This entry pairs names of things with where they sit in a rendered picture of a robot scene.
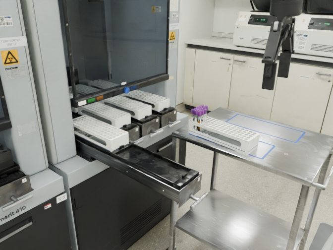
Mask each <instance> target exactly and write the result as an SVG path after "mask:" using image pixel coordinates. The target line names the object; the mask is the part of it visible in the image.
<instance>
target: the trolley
mask: <svg viewBox="0 0 333 250"><path fill-rule="evenodd" d="M207 116H208V117H211V118H214V119H217V120H220V121H223V122H226V123H229V124H232V125H236V126H239V127H242V128H245V129H248V130H251V131H254V132H257V133H259V134H260V137H259V143H258V148H256V149H255V150H254V151H252V152H251V153H250V154H248V155H243V154H241V153H238V152H236V151H235V150H232V149H229V148H227V147H224V146H222V145H219V144H217V143H214V142H211V141H209V140H206V139H204V138H201V137H199V136H195V135H192V134H190V133H188V129H189V124H187V125H185V126H183V127H181V128H179V129H178V130H176V131H174V132H172V160H173V161H175V162H178V159H179V139H181V140H184V141H187V142H189V143H192V144H195V145H198V146H200V147H203V148H206V149H208V150H211V151H213V152H214V156H213V166H212V176H211V186H210V191H209V192H208V194H209V195H208V196H207V197H206V198H205V199H204V200H202V201H201V202H200V203H199V204H198V205H197V206H196V207H195V208H194V209H193V210H191V209H190V210H188V211H187V212H186V213H185V214H184V215H183V216H182V217H181V218H180V219H179V220H178V221H176V205H177V202H175V201H174V200H172V199H170V226H169V247H168V248H167V249H166V250H176V246H175V229H176V227H177V228H178V229H180V230H182V231H183V232H185V233H187V234H188V235H190V236H192V237H194V238H195V239H197V240H199V241H200V242H202V243H204V244H205V245H207V246H209V247H211V248H212V249H214V250H297V248H298V246H299V249H298V250H304V249H305V245H306V242H307V238H308V235H309V231H310V228H311V225H312V221H313V218H314V214H315V211H316V208H317V204H318V201H319V197H320V194H321V191H322V190H325V189H326V187H327V185H328V183H329V181H330V179H331V176H332V174H333V166H332V168H331V170H330V172H329V174H328V176H327V178H326V180H325V177H326V174H327V170H328V167H329V163H330V160H331V157H332V154H333V136H329V135H325V134H321V133H318V132H314V131H310V130H306V129H302V128H299V127H295V126H291V125H286V124H283V123H279V122H275V121H271V120H268V119H264V118H260V117H256V116H253V115H249V114H245V113H241V112H237V111H234V110H230V109H226V108H222V107H219V108H217V109H215V110H213V111H211V112H209V113H208V114H207ZM219 154H222V155H224V156H227V157H230V158H232V159H235V160H238V161H241V162H243V163H246V164H249V165H252V166H254V167H257V168H260V169H262V170H265V171H268V172H271V173H273V174H276V175H279V176H281V177H284V178H287V179H290V180H292V181H295V182H298V183H301V184H302V188H301V192H300V196H299V200H298V203H297V207H296V211H295V215H294V218H293V222H292V223H289V222H287V221H285V220H283V219H280V218H278V217H276V216H274V215H272V214H269V213H267V212H265V211H263V210H261V209H259V208H256V207H254V206H252V205H250V204H248V203H245V202H243V201H241V200H239V199H236V198H234V197H232V196H230V195H228V194H225V193H223V192H221V191H219V190H217V189H215V186H216V177H217V168H218V159H219ZM320 170H321V171H320ZM319 171H320V175H319V178H318V182H317V183H316V182H314V180H315V178H316V177H317V175H318V173H319ZM324 180H325V182H324ZM311 186H313V187H315V188H316V189H315V192H314V196H313V199H312V203H311V206H310V210H309V213H308V217H307V221H306V224H305V228H304V229H303V228H300V225H301V221H302V217H303V214H304V210H305V206H306V203H307V199H308V195H309V192H310V188H311ZM299 244H300V245H299Z"/></svg>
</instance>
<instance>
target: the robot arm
mask: <svg viewBox="0 0 333 250"><path fill-rule="evenodd" d="M302 6H303V0H271V5H270V15H271V16H276V17H277V18H276V21H272V22H271V28H270V33H269V37H268V41H267V44H266V48H265V52H264V56H263V59H262V63H264V73H263V81H262V89H266V90H274V86H275V78H276V71H277V64H278V63H276V60H277V57H278V54H279V51H280V48H282V53H280V58H279V65H278V72H277V77H283V78H288V74H289V68H290V61H291V55H292V54H294V52H295V50H294V28H295V21H296V19H295V17H292V16H299V15H300V14H301V12H302ZM321 250H333V232H332V233H331V235H330V236H329V238H328V239H327V241H326V242H325V244H324V246H323V247H322V249H321Z"/></svg>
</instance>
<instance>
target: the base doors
mask: <svg viewBox="0 0 333 250"><path fill-rule="evenodd" d="M222 57H223V58H225V59H230V60H225V59H220V58H222ZM211 60H213V61H217V62H211ZM234 60H238V61H245V62H236V61H234ZM229 63H230V64H231V65H229ZM276 63H277V71H276V78H275V86H274V90H266V89H262V81H263V73H264V63H262V59H259V58H252V57H245V56H238V55H232V54H225V53H218V52H211V51H204V50H198V49H190V48H186V50H185V72H184V93H183V103H184V104H187V105H190V106H194V107H199V106H201V105H205V106H208V111H213V110H215V109H217V108H219V107H222V108H226V109H230V110H234V111H237V112H241V113H245V114H249V115H253V116H256V117H260V118H264V119H268V120H271V121H275V122H279V123H283V124H286V125H291V126H295V127H299V128H302V129H306V130H310V131H314V132H318V133H321V134H325V135H329V136H333V87H332V85H333V69H330V68H323V67H317V66H310V65H303V64H296V63H290V68H289V74H288V78H283V77H277V74H278V65H279V61H276ZM248 66H253V67H257V69H254V68H249V67H248ZM228 67H229V71H228V72H227V69H228ZM318 72H319V73H322V74H331V76H326V75H320V74H316V73H318ZM300 75H301V76H308V77H311V79H308V78H302V77H299V76H300ZM329 80H330V81H331V82H328V81H329ZM331 89H332V91H331ZM330 93H331V94H330ZM329 97H330V98H329ZM328 102H329V103H328ZM327 104H328V107H327ZM325 112H326V113H325ZM324 117H325V118H324ZM323 119H324V122H323ZM322 123H323V124H322ZM321 127H322V128H321ZM320 131H321V132H320Z"/></svg>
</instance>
